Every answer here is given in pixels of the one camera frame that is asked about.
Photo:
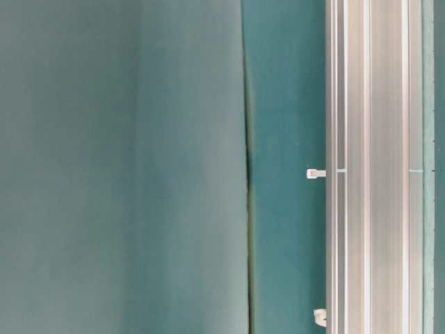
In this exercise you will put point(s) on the large aluminium extrusion rail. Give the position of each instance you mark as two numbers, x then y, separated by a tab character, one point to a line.
374	169

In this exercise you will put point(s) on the white zip tie lower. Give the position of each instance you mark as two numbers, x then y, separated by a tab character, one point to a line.
320	317

